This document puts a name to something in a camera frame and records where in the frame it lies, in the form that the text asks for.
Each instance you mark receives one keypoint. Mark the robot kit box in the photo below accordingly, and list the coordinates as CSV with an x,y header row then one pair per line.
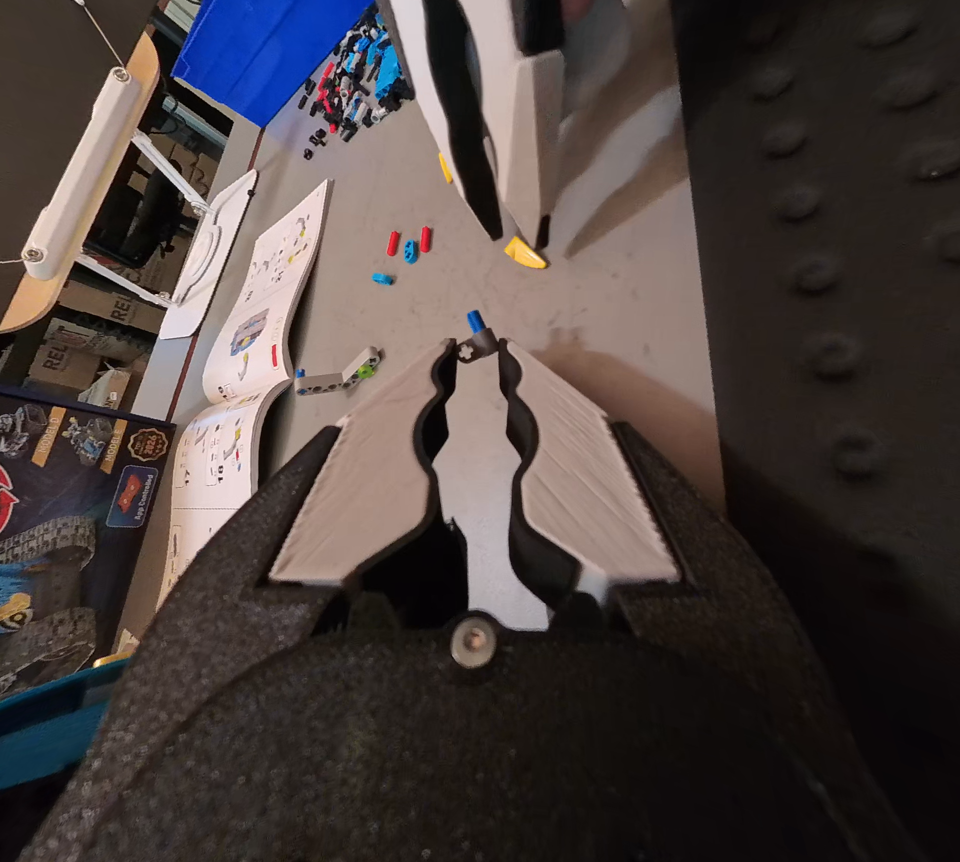
x,y
67,539

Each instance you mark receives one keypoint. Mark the shelf with cardboard boxes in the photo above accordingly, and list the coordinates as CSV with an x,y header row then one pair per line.
x,y
97,337

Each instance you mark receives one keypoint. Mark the yellow long wedge brick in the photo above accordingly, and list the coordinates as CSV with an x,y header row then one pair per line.
x,y
525,252

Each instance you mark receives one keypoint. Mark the instruction booklet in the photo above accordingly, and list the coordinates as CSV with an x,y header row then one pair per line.
x,y
255,322

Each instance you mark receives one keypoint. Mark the grey connector brick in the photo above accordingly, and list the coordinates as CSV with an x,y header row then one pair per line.
x,y
480,344

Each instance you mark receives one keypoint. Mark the blue pin brick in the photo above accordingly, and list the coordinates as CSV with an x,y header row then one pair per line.
x,y
474,319

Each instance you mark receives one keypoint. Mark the grey angled beam brick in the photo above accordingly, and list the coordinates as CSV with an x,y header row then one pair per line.
x,y
337,376

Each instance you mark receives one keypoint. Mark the pile of building bricks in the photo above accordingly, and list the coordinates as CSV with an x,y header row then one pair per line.
x,y
360,81

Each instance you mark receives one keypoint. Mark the dark partition panel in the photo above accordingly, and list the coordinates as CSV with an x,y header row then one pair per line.
x,y
60,51

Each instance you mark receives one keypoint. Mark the yellow short wedge brick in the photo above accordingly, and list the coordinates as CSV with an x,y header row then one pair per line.
x,y
445,168

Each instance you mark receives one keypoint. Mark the grey desk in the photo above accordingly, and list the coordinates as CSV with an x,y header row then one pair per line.
x,y
637,292

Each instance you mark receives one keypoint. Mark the white desk lamp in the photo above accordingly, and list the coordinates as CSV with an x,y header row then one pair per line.
x,y
97,156

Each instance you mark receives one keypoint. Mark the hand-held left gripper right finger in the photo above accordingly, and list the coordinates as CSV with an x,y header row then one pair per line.
x,y
592,494

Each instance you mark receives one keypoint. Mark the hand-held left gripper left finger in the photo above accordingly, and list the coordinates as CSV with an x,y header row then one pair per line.
x,y
360,487

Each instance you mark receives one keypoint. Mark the blue plastic bin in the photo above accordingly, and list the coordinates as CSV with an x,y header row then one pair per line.
x,y
277,14

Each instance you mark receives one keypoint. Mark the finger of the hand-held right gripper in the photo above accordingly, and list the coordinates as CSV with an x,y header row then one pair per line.
x,y
517,126
420,51

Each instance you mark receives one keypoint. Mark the blue toy robot model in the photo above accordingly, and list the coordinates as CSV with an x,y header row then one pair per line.
x,y
45,727

